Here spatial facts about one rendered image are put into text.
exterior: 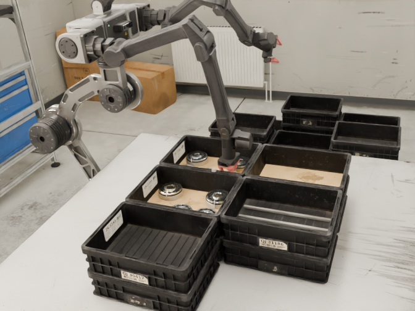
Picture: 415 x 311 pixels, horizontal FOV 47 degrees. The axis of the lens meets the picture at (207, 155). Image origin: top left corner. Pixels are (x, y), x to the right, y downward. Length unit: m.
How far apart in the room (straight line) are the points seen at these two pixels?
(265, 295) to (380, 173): 1.00
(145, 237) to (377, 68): 3.51
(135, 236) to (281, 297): 0.59
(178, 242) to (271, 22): 3.45
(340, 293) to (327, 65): 3.42
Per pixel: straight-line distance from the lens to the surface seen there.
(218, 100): 1.87
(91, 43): 1.99
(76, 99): 2.60
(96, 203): 2.35
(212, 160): 2.30
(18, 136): 3.94
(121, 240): 1.86
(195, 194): 2.06
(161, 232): 1.86
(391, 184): 2.41
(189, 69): 5.23
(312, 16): 4.84
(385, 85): 4.96
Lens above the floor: 1.95
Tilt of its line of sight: 29 degrees down
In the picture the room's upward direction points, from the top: 4 degrees counter-clockwise
